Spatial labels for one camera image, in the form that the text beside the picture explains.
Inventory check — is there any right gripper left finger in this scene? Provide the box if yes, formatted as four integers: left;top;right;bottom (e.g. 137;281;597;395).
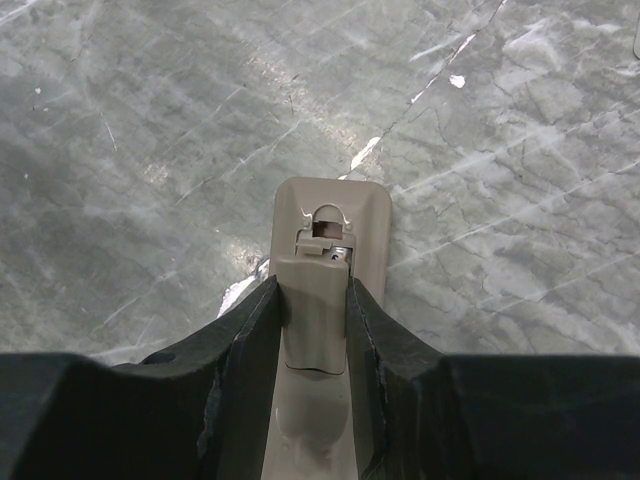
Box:
1;279;280;479

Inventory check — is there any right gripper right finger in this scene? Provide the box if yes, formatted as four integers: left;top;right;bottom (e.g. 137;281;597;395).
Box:
346;279;639;479

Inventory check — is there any white remote with blue button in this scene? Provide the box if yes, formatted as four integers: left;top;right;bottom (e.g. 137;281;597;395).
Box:
261;177;392;479

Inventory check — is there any beige battery cover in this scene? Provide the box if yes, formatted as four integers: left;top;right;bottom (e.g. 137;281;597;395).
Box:
275;237;350;375

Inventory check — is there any black battery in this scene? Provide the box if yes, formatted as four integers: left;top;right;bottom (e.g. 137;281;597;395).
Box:
329;246;353;265

